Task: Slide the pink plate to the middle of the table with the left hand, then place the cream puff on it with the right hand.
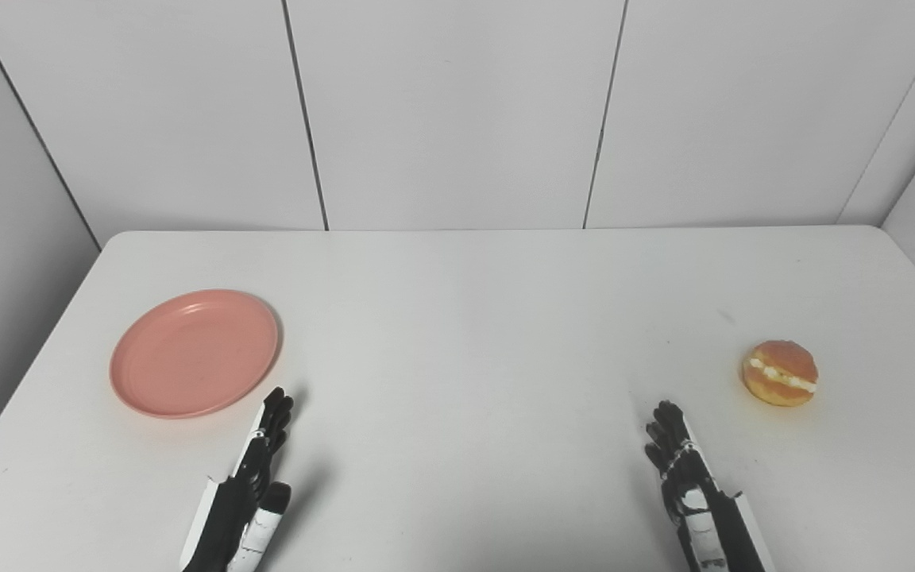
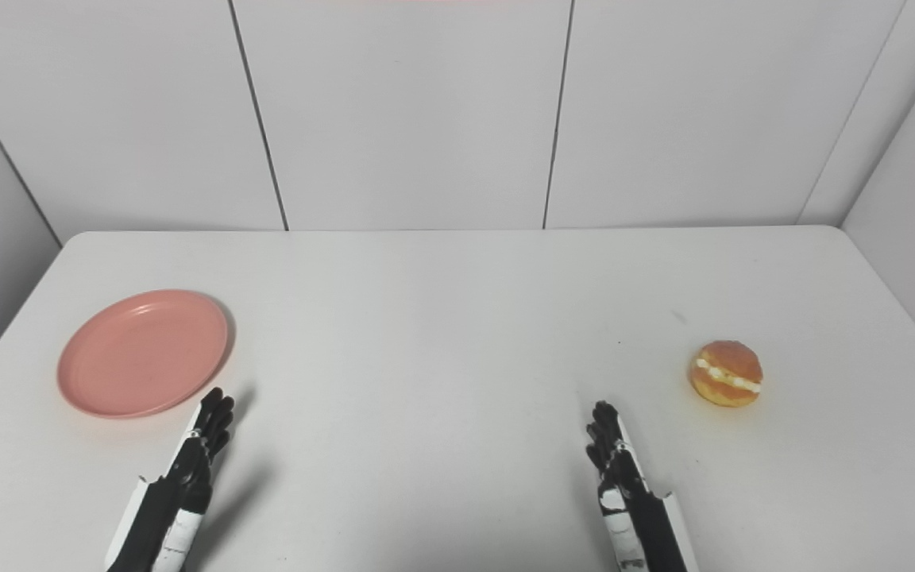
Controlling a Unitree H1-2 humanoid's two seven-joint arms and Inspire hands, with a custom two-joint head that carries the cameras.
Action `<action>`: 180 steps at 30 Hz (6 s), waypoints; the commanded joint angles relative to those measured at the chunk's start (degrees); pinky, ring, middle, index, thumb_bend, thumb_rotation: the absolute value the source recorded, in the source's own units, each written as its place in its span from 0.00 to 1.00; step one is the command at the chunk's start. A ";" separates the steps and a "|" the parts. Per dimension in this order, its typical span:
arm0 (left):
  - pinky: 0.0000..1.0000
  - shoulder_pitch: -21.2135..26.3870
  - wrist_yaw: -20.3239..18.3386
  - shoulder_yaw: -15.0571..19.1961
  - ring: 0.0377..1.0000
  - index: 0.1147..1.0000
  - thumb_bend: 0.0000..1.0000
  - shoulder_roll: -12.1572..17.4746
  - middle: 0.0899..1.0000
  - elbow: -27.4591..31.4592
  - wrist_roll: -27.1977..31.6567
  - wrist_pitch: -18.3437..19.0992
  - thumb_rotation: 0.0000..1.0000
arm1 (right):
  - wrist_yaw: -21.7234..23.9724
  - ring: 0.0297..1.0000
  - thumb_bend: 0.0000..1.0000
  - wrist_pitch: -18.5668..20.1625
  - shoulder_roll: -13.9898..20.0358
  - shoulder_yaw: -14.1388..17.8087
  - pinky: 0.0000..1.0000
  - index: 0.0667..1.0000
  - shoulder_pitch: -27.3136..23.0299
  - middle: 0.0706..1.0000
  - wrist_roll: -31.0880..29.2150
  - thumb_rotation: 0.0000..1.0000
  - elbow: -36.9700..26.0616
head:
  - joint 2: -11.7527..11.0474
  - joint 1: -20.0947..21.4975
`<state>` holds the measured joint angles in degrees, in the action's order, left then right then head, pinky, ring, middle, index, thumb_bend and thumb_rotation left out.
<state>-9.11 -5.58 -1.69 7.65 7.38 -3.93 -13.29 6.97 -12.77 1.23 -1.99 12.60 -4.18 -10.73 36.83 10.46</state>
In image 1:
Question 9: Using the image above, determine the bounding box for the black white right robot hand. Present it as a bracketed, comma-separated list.
[644, 400, 776, 572]

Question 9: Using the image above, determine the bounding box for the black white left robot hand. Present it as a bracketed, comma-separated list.
[180, 387, 295, 572]

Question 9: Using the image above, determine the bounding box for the pink round plate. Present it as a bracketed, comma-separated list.
[110, 289, 280, 419]

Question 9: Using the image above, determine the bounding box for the cream puff pastry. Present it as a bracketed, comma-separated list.
[742, 340, 819, 408]

